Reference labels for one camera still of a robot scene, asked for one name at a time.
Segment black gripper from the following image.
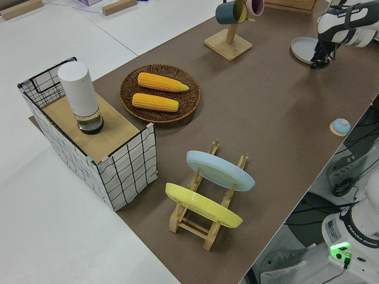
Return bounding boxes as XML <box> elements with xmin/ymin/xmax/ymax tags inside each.
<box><xmin>310</xmin><ymin>31</ymin><xmax>339</xmax><ymax>70</ymax></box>

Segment gray round plate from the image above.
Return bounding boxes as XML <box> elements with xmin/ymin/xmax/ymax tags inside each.
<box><xmin>290</xmin><ymin>36</ymin><xmax>327</xmax><ymax>65</ymax></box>

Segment light blue plate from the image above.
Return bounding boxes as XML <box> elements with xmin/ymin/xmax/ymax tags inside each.
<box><xmin>186</xmin><ymin>150</ymin><xmax>256</xmax><ymax>193</ymax></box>

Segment yellow plate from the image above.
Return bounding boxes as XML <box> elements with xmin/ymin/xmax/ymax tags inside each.
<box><xmin>165</xmin><ymin>182</ymin><xmax>245</xmax><ymax>230</ymax></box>

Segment pink mug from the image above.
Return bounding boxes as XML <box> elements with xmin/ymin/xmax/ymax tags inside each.
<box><xmin>245</xmin><ymin>0</ymin><xmax>266</xmax><ymax>17</ymax></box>

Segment wooden mug tree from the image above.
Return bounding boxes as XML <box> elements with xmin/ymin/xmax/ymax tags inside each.
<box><xmin>204</xmin><ymin>0</ymin><xmax>254</xmax><ymax>62</ymax></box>

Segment teal mug yellow inside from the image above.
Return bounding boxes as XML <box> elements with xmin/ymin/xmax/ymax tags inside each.
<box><xmin>214</xmin><ymin>0</ymin><xmax>248</xmax><ymax>25</ymax></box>

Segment brown wicker basket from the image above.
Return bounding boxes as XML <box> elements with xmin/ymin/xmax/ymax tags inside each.
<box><xmin>119</xmin><ymin>63</ymin><xmax>203</xmax><ymax>124</ymax></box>

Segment yellow corn cob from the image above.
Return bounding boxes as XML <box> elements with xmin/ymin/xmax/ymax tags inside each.
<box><xmin>137</xmin><ymin>72</ymin><xmax>190</xmax><ymax>93</ymax></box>
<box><xmin>131</xmin><ymin>92</ymin><xmax>180</xmax><ymax>113</ymax></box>

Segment long wooden block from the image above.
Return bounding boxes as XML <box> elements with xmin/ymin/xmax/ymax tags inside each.
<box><xmin>0</xmin><ymin>0</ymin><xmax>44</xmax><ymax>21</ymax></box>
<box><xmin>101</xmin><ymin>0</ymin><xmax>139</xmax><ymax>16</ymax></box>

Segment wooden dish rack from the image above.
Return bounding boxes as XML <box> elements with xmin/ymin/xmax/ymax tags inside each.
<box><xmin>168</xmin><ymin>138</ymin><xmax>250</xmax><ymax>251</ymax></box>

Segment wooden board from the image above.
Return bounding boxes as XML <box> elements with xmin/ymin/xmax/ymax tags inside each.
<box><xmin>41</xmin><ymin>93</ymin><xmax>140</xmax><ymax>163</ymax></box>

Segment white cylinder dark base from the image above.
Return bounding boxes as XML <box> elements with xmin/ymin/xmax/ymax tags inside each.
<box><xmin>57</xmin><ymin>62</ymin><xmax>105</xmax><ymax>135</ymax></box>

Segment grey metal bracket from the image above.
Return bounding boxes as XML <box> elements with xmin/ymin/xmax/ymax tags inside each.
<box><xmin>326</xmin><ymin>146</ymin><xmax>374</xmax><ymax>191</ymax></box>

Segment black wire basket white liner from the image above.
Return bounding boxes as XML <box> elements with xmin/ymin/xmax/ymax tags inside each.
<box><xmin>17</xmin><ymin>56</ymin><xmax>158</xmax><ymax>212</ymax></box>

